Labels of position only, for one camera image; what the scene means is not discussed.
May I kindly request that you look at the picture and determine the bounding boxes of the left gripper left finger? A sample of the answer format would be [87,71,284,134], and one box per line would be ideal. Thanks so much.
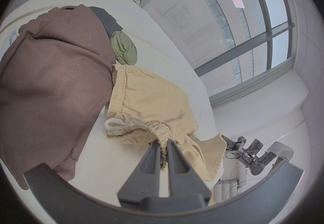
[117,139,162,205]

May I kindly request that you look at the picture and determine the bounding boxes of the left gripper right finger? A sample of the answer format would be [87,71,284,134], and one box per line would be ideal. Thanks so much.
[166,139,212,205]

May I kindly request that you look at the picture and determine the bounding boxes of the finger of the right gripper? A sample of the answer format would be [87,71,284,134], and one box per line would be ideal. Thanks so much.
[221,135,235,150]

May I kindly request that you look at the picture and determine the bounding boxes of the beige shorts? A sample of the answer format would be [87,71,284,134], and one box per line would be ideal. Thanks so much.
[104,64,227,182]

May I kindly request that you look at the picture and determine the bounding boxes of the bed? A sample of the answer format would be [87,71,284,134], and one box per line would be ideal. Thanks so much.
[0,0,221,208]

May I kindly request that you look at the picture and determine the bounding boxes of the window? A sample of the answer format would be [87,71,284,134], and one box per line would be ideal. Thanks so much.
[140,0,295,97]

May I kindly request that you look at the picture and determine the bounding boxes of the green garment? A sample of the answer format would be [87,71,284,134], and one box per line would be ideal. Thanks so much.
[110,30,138,65]

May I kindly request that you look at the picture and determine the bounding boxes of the brown garment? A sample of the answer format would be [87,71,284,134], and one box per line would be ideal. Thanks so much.
[0,4,117,190]

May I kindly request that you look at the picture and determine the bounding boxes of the black garment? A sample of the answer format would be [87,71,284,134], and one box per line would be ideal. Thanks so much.
[89,6,123,37]

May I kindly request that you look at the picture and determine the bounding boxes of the white garment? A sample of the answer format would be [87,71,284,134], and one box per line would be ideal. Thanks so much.
[8,30,20,45]

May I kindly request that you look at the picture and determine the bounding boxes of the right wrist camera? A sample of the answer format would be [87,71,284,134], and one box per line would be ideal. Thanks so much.
[249,139,264,154]

